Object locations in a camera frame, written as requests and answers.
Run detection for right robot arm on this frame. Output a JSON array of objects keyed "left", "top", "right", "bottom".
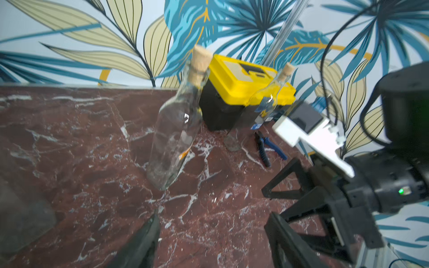
[{"left": 261, "top": 61, "right": 429, "bottom": 268}]

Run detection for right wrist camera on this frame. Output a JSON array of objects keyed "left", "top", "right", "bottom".
[{"left": 272, "top": 100, "right": 355, "bottom": 179}]

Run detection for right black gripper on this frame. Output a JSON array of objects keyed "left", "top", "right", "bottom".
[{"left": 261, "top": 158, "right": 385, "bottom": 263}]

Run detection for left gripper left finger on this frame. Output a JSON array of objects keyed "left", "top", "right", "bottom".
[{"left": 106, "top": 210, "right": 160, "bottom": 268}]

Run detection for glass bottle with cork stopper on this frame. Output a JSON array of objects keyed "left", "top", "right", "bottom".
[{"left": 146, "top": 45, "right": 213, "bottom": 191}]

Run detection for orange bottle label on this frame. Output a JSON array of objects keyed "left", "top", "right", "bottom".
[{"left": 179, "top": 147, "right": 191, "bottom": 160}]

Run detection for slim glass bottle with cork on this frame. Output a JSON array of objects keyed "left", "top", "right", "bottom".
[{"left": 223, "top": 63, "right": 296, "bottom": 152}]

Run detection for yellow and black toolbox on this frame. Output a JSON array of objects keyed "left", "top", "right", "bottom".
[{"left": 200, "top": 55, "right": 296, "bottom": 131}]

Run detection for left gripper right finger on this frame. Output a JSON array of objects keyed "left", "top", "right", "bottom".
[{"left": 264, "top": 212, "right": 327, "bottom": 268}]

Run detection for blue handled pliers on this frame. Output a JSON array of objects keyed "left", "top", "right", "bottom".
[{"left": 254, "top": 130, "right": 289, "bottom": 168}]

